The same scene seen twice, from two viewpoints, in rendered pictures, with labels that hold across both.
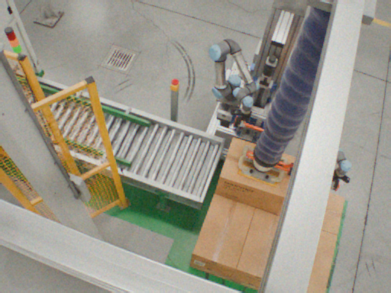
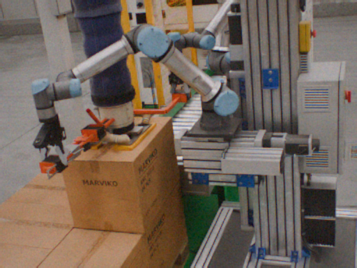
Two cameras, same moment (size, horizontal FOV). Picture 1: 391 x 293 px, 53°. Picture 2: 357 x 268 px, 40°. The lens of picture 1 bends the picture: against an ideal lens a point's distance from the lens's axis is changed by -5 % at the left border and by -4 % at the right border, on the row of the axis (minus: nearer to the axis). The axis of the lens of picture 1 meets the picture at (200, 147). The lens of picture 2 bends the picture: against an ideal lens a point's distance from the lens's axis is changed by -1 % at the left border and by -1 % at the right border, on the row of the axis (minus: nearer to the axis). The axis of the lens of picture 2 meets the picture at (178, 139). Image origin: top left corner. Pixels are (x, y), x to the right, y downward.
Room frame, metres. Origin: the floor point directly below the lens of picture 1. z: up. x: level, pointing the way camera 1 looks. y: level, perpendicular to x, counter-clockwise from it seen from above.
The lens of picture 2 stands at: (2.25, -2.90, 1.88)
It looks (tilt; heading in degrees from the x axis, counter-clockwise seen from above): 22 degrees down; 99
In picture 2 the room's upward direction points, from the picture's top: 7 degrees counter-clockwise
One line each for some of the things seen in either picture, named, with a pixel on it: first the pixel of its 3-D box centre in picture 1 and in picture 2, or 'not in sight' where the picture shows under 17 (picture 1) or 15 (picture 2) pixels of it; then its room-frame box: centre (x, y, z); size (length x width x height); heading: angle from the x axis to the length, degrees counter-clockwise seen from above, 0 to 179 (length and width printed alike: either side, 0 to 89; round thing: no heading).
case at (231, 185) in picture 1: (255, 176); (125, 169); (1.54, -0.52, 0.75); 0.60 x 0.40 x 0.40; 80
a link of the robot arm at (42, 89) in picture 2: (344, 166); (42, 93); (1.43, -1.10, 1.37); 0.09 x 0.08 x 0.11; 23
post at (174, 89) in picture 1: (174, 113); not in sight; (2.22, 0.32, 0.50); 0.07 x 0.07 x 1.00; 78
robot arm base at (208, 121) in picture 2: not in sight; (214, 115); (2.07, -0.69, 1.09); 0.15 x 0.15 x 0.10
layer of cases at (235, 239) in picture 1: (268, 230); (65, 257); (1.19, -0.75, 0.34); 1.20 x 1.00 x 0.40; 78
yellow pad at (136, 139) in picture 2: not in sight; (135, 133); (1.64, -0.55, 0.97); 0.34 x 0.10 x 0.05; 78
